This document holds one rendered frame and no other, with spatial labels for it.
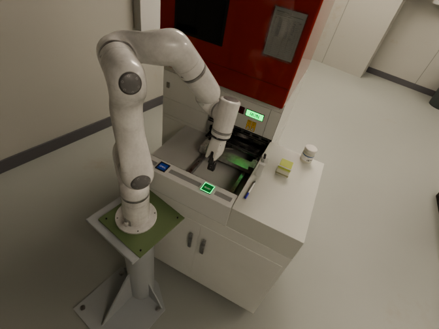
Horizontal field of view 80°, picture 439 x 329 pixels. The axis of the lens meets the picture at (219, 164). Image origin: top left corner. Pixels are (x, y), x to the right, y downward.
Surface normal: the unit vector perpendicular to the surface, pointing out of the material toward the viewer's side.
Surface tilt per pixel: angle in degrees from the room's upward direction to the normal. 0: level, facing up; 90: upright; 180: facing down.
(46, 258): 0
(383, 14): 90
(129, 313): 0
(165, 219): 2
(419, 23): 90
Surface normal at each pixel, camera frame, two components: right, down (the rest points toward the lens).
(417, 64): -0.59, 0.47
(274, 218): 0.16, -0.73
